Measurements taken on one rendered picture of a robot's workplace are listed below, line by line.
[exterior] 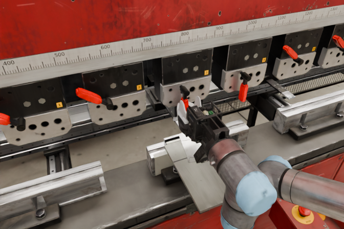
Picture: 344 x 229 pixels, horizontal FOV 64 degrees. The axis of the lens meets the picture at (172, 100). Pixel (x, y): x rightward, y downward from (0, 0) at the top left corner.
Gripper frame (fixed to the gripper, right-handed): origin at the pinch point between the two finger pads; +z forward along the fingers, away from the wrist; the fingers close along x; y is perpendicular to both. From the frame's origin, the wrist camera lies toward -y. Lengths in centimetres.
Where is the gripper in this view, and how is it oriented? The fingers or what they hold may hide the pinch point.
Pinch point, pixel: (184, 107)
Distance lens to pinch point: 79.6
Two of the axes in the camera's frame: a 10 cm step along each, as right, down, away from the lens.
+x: -9.2, 2.3, -3.1
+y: 0.0, -8.1, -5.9
